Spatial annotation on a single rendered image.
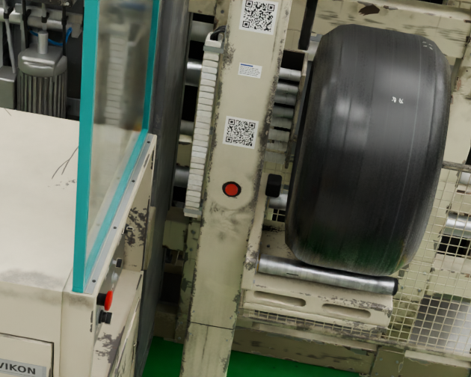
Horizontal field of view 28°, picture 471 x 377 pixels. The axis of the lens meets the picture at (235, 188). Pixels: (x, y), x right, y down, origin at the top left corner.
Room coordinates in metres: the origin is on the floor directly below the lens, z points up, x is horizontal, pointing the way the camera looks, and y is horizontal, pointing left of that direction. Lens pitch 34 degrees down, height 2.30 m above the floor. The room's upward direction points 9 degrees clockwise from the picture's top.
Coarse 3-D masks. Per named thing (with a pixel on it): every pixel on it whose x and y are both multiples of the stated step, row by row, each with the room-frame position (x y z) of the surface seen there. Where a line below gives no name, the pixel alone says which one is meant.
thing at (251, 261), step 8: (264, 176) 2.13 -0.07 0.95; (264, 184) 2.09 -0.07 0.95; (264, 192) 2.05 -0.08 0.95; (264, 200) 2.01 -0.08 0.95; (256, 208) 1.97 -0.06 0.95; (264, 208) 1.98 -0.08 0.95; (256, 216) 1.94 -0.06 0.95; (264, 216) 2.05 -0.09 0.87; (256, 224) 1.90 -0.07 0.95; (256, 232) 1.87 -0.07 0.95; (248, 240) 1.84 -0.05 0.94; (256, 240) 1.84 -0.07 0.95; (248, 248) 1.80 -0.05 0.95; (256, 248) 1.80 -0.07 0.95; (248, 256) 1.77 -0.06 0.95; (256, 256) 1.78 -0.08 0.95; (248, 264) 1.76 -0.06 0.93; (256, 264) 1.79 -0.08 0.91; (248, 272) 1.76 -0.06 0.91; (248, 280) 1.76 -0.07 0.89; (248, 288) 1.76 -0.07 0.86
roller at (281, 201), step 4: (280, 196) 2.09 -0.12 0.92; (284, 196) 2.09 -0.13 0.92; (272, 200) 2.07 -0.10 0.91; (276, 200) 2.07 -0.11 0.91; (280, 200) 2.08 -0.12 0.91; (284, 200) 2.08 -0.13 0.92; (272, 204) 2.07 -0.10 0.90; (276, 204) 2.07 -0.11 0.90; (280, 204) 2.07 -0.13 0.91; (284, 204) 2.07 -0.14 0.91; (272, 208) 2.08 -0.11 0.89; (276, 208) 2.07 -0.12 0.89; (280, 208) 2.07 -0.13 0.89; (284, 208) 2.07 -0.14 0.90
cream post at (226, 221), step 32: (288, 0) 1.87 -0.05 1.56; (256, 32) 1.87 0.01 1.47; (224, 64) 1.88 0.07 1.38; (256, 64) 1.87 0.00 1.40; (224, 96) 1.87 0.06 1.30; (256, 96) 1.87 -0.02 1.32; (224, 160) 1.87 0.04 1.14; (256, 160) 1.87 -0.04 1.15; (224, 192) 1.87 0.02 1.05; (256, 192) 1.87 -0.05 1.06; (224, 224) 1.87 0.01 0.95; (224, 256) 1.87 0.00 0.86; (192, 288) 1.88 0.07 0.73; (224, 288) 1.87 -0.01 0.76; (192, 320) 1.87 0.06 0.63; (224, 320) 1.87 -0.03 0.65; (192, 352) 1.87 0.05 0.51; (224, 352) 1.87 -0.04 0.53
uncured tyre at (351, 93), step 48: (336, 48) 1.90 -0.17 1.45; (384, 48) 1.91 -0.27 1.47; (336, 96) 1.77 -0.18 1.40; (384, 96) 1.78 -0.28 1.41; (432, 96) 1.80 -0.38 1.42; (336, 144) 1.70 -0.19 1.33; (384, 144) 1.71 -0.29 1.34; (432, 144) 1.72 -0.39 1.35; (288, 192) 2.01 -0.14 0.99; (336, 192) 1.66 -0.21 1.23; (384, 192) 1.67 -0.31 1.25; (432, 192) 1.70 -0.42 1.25; (288, 240) 1.75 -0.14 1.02; (336, 240) 1.67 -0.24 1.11; (384, 240) 1.66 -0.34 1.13
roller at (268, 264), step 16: (272, 256) 1.82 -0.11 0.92; (272, 272) 1.79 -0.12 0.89; (288, 272) 1.79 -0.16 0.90; (304, 272) 1.79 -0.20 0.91; (320, 272) 1.79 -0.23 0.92; (336, 272) 1.80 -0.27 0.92; (352, 272) 1.80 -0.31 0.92; (352, 288) 1.79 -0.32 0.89; (368, 288) 1.78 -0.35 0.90; (384, 288) 1.78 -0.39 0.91
